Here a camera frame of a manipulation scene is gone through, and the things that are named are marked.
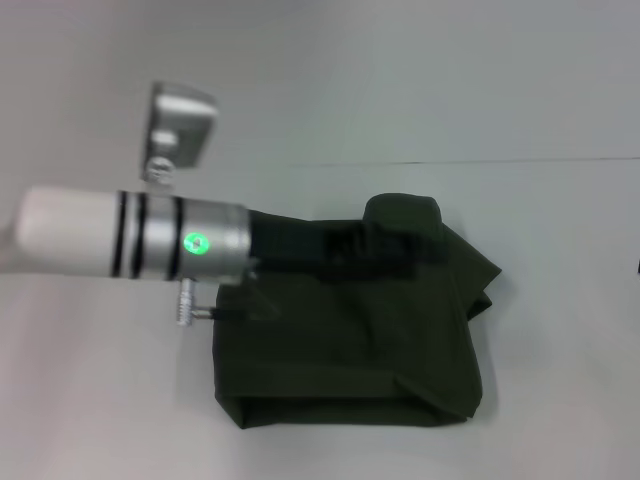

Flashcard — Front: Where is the dark green t-shirt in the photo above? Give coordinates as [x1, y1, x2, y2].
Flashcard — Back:
[212, 192, 503, 431]

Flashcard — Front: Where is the left gripper cable with plug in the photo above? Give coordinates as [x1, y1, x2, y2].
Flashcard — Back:
[175, 278, 249, 329]

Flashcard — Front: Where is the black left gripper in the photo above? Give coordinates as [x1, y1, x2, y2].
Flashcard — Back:
[247, 209, 454, 289]

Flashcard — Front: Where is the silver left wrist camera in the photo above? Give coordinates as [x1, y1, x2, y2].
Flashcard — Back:
[139, 82, 219, 187]

